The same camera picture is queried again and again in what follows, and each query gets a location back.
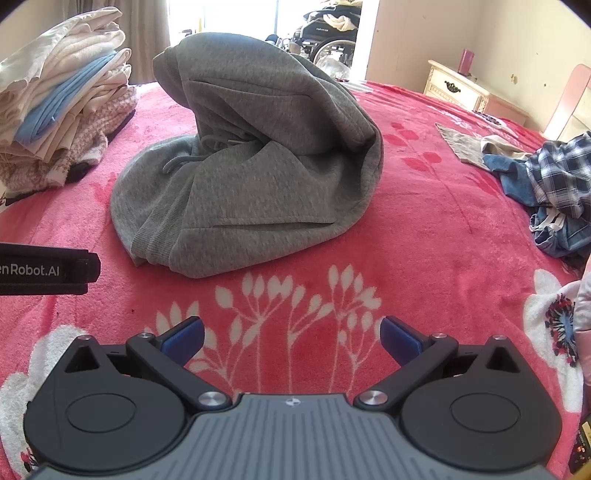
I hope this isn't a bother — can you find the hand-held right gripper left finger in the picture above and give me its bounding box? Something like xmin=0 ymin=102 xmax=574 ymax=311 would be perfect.
xmin=64 ymin=316 xmax=232 ymax=412

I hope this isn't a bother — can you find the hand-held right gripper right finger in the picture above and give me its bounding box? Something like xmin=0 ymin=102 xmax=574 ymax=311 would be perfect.
xmin=353 ymin=316 xmax=528 ymax=412

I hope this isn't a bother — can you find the grey hoodie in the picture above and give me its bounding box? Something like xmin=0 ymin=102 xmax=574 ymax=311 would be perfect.
xmin=110 ymin=31 xmax=385 ymax=280

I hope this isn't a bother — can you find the stack of folded clothes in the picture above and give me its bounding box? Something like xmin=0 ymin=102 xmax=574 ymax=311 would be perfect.
xmin=0 ymin=6 xmax=139 ymax=185

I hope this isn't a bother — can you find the clothes heap on wheelchair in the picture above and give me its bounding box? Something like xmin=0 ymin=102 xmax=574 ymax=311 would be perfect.
xmin=302 ymin=0 xmax=365 ymax=33

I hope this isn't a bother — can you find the black folded cloth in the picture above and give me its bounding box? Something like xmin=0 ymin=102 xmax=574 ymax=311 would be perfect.
xmin=67 ymin=108 xmax=137 ymax=184

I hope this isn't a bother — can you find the pink floral blanket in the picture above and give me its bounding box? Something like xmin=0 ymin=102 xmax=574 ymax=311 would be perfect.
xmin=0 ymin=80 xmax=591 ymax=480

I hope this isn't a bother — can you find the person's pink clothing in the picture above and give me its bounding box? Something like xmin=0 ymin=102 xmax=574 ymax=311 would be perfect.
xmin=574 ymin=258 xmax=591 ymax=384

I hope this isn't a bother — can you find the blue denim garment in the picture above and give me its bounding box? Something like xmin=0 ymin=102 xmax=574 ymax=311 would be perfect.
xmin=482 ymin=154 xmax=555 ymax=208

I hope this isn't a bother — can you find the blue plaid shirt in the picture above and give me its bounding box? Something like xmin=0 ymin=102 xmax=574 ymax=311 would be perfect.
xmin=526 ymin=131 xmax=591 ymax=220

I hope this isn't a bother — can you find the cream nightstand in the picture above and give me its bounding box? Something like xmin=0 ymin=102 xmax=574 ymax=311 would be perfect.
xmin=424 ymin=59 xmax=531 ymax=125

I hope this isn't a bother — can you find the brown curtain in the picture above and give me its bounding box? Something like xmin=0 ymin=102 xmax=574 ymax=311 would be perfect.
xmin=108 ymin=0 xmax=172 ymax=86

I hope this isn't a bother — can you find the clear plastic bag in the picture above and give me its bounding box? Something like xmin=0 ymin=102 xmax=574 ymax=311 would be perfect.
xmin=318 ymin=54 xmax=358 ymax=80

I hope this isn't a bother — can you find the black wheelchair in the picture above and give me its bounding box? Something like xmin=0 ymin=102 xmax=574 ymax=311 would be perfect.
xmin=291 ymin=18 xmax=365 ymax=71

